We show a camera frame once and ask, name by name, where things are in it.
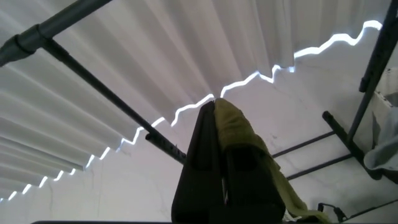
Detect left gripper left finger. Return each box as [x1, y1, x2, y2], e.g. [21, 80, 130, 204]
[171, 100, 225, 223]

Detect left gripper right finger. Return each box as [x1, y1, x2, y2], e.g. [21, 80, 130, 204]
[222, 146, 286, 223]

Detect green printed shirt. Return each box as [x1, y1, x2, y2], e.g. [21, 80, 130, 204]
[213, 98, 332, 223]

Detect black clothes rack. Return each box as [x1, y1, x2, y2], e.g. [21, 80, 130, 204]
[0, 0, 398, 181]

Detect white laundry basket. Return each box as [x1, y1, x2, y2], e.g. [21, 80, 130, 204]
[371, 67, 398, 185]

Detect white curtain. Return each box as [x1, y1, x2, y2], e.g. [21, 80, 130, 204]
[0, 0, 392, 202]

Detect pale grey shorts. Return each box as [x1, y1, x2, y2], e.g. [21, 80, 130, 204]
[363, 107, 398, 171]

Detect black cable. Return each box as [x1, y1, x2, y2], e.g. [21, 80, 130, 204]
[317, 198, 398, 222]

